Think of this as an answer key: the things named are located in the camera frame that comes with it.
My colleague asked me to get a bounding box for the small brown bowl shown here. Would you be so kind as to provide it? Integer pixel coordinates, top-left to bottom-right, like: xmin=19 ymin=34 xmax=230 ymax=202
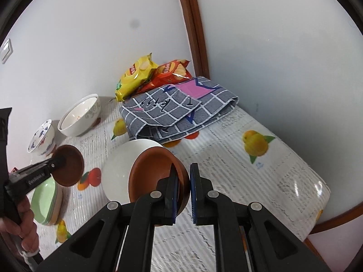
xmin=128 ymin=147 xmax=189 ymax=216
xmin=52 ymin=144 xmax=85 ymax=188

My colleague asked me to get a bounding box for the white bowl printed inside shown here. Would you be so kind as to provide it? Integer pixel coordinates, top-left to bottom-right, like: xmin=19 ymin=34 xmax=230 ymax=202
xmin=61 ymin=97 xmax=97 ymax=130

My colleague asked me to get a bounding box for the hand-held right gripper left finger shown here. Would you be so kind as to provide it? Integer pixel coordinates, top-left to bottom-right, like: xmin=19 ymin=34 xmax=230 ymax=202
xmin=35 ymin=163 xmax=180 ymax=272

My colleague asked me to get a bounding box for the fruit printed tablecloth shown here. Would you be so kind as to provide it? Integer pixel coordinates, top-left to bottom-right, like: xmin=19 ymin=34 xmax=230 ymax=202
xmin=11 ymin=95 xmax=332 ymax=272

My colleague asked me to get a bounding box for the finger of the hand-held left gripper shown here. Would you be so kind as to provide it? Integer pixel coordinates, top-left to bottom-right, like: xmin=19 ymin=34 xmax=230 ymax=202
xmin=4 ymin=155 xmax=67 ymax=198

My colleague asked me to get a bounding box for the green plate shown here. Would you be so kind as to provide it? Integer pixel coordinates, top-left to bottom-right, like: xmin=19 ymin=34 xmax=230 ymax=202
xmin=31 ymin=177 xmax=59 ymax=224

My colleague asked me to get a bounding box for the blue patterned white bowl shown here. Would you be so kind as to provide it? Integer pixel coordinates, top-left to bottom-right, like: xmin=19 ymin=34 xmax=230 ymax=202
xmin=27 ymin=119 xmax=56 ymax=156

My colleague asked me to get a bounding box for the plain white bowl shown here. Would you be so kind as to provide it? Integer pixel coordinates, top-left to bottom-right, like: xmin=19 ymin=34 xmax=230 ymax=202
xmin=101 ymin=139 xmax=165 ymax=204

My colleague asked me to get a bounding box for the yellow chip bag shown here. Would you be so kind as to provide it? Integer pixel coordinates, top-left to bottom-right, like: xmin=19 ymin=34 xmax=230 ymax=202
xmin=115 ymin=53 xmax=159 ymax=103

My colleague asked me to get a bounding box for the brown wooden door frame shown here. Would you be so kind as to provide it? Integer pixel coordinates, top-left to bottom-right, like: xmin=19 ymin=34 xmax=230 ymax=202
xmin=174 ymin=0 xmax=211 ymax=81

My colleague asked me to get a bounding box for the white bowl grey scroll pattern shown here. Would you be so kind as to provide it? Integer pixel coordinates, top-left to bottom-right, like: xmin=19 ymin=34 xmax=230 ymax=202
xmin=57 ymin=94 xmax=102 ymax=137

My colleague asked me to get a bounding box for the brown wooden baseboard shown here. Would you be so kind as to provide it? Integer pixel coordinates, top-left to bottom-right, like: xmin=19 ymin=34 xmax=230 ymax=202
xmin=308 ymin=202 xmax=359 ymax=235

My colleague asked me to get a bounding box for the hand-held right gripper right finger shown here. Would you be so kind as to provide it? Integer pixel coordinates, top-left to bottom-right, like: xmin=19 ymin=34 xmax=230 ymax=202
xmin=189 ymin=163 xmax=332 ymax=272

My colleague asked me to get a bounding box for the orange chip bag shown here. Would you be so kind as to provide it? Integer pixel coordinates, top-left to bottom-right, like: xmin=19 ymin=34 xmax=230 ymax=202
xmin=136 ymin=58 xmax=193 ymax=94

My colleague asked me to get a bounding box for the grey checked cloth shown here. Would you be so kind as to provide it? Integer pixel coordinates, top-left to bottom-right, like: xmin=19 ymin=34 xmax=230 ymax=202
xmin=119 ymin=76 xmax=239 ymax=144

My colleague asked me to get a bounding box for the person's left hand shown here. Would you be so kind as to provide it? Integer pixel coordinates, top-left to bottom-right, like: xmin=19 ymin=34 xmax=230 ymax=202
xmin=0 ymin=197 xmax=39 ymax=250

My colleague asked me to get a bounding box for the white wall light switch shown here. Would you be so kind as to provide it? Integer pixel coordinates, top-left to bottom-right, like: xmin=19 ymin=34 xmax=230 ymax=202
xmin=0 ymin=38 xmax=14 ymax=64

